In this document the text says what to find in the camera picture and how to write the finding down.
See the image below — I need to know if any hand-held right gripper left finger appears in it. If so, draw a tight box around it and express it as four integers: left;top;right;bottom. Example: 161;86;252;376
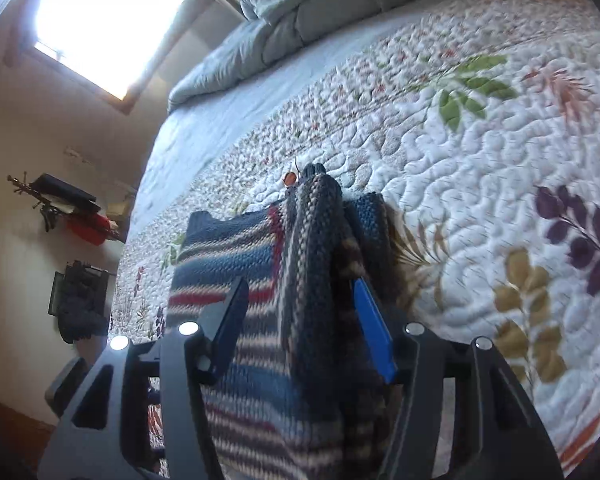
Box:
37;276;252;480

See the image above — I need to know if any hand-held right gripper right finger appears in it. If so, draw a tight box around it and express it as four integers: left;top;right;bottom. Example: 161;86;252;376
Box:
352;279;566;480

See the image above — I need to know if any striped knitted sweater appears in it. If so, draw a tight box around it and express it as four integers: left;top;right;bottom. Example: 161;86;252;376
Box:
152;162;431;480

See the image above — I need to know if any black hanging bag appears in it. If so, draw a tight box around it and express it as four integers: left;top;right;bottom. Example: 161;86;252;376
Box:
50;260;117;345

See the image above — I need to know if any red cloth item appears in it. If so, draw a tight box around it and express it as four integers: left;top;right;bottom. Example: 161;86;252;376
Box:
66;212;125;247

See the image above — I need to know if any floral quilted bedspread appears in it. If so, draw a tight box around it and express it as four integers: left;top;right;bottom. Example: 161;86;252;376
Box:
107;0;600;480

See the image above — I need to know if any black case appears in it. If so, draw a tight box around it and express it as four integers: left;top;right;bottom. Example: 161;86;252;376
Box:
32;173;102;213

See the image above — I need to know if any grey comforter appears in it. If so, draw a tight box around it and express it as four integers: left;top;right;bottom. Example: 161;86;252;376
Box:
167;0;526;116

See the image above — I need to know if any bright window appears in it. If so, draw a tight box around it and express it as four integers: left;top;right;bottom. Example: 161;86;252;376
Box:
32;0;201;101

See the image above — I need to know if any black wall bracket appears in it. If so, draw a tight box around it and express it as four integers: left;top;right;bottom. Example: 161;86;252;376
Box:
7;172;68;233

